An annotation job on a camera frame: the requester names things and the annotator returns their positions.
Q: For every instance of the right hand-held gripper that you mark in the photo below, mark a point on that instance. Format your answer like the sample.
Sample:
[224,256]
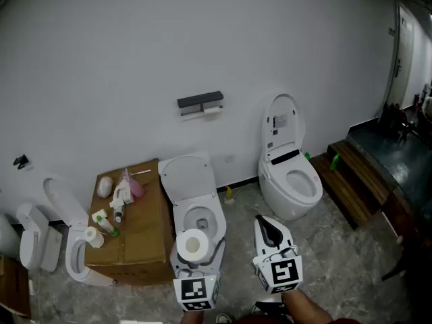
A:
[281,273]

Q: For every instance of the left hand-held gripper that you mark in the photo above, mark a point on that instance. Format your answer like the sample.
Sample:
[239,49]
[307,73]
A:
[195,289]

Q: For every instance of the white toilet paper roll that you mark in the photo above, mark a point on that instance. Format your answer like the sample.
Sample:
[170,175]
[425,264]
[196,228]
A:
[193,245]
[94,237]

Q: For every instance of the person's right forearm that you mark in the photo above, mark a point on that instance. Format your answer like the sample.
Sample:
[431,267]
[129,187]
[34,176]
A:
[303,307]

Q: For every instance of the person's left forearm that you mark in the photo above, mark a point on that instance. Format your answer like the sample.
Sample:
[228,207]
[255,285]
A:
[192,317]

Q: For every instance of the white smart toilet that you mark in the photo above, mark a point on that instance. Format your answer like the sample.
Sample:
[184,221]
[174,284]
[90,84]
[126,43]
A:
[287,197]

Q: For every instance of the white toilet with flush tank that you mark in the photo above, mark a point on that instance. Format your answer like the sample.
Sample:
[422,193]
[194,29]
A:
[189,181]

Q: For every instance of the white toilet with slim lid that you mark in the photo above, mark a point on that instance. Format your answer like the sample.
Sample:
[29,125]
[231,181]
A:
[72,211]

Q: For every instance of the black wall paper holder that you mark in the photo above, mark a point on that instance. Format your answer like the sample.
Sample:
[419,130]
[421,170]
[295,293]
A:
[199,99]

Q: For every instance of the brown cardboard box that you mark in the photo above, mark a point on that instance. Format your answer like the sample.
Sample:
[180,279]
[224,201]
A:
[141,235]

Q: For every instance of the yellow bottle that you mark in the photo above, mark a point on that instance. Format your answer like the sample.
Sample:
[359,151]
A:
[229,192]

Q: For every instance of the person's white shoe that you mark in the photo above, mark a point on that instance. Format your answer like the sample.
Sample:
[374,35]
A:
[223,318]

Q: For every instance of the person's red clothing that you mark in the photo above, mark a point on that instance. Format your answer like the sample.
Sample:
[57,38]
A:
[256,321]

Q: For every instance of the small clear bottle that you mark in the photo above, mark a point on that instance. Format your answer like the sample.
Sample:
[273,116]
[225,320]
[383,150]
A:
[119,214]

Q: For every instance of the pink bottle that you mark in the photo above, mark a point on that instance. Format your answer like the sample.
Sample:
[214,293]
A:
[137,188]

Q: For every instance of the white bottle with green cap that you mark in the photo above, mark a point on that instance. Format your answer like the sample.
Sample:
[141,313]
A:
[105,224]

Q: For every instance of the wooden slatted step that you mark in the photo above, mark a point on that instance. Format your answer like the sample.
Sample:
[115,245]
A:
[351,184]

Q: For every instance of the thin white stick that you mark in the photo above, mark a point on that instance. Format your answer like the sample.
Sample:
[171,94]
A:
[141,172]

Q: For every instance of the white oval wrapped package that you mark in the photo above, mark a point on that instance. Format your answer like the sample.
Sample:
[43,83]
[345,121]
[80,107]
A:
[105,187]

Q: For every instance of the white door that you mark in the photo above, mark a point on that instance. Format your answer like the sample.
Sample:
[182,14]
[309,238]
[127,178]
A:
[401,52]

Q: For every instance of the white wall socket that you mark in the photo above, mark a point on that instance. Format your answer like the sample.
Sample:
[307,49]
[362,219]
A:
[229,158]

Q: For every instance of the black wall hook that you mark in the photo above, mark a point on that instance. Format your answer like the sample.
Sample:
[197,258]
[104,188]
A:
[21,160]

